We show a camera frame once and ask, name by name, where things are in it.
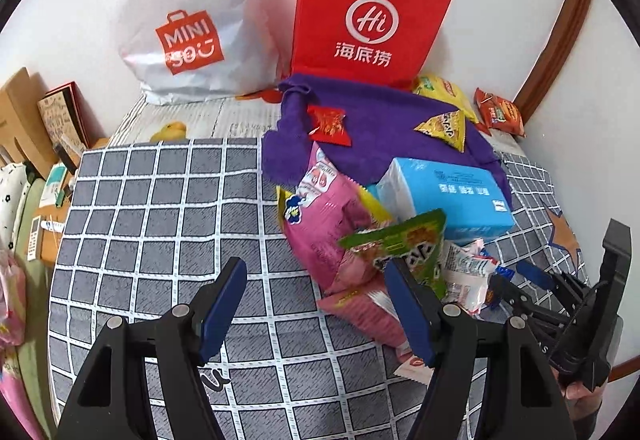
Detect blue snack packet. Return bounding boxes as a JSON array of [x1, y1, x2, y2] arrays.
[[485, 266, 515, 309]]

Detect white red snack packet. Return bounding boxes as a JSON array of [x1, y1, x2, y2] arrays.
[[438, 238, 498, 314]]

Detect green snack packet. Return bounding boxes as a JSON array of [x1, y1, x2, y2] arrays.
[[340, 209, 447, 299]]

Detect dark pink snack bag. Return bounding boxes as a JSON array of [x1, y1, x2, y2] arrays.
[[318, 274, 411, 358]]

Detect yellow triangular snack packet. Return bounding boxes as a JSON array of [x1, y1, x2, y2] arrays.
[[413, 110, 466, 153]]

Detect pink large snack bag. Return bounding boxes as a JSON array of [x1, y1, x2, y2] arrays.
[[277, 144, 393, 295]]

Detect small red snack packet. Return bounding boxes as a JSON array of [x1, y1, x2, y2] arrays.
[[307, 105, 352, 146]]

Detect colourful pink candy packet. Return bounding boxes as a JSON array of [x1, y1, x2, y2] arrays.
[[394, 344, 434, 386]]

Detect person's right hand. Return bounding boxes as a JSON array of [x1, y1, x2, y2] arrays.
[[561, 382, 605, 422]]

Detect blue tissue pack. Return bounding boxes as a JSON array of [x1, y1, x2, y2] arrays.
[[368, 157, 515, 244]]

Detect orange chips bag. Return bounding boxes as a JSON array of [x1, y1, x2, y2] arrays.
[[474, 88, 526, 138]]

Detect grey checked tablecloth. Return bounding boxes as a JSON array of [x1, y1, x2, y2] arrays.
[[46, 136, 591, 440]]

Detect yellow chips bag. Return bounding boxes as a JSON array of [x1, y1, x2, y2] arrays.
[[412, 73, 478, 124]]

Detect purple towel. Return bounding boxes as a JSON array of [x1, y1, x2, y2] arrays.
[[262, 74, 511, 200]]

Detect small framed picture box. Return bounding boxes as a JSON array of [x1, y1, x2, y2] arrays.
[[37, 82, 91, 157]]

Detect red paper Haidilao bag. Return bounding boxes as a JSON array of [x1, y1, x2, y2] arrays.
[[291, 0, 451, 89]]

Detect white Miniso plastic bag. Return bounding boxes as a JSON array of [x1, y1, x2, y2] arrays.
[[113, 0, 280, 105]]

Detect brown wooden door frame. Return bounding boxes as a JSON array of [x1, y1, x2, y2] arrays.
[[514, 0, 592, 122]]

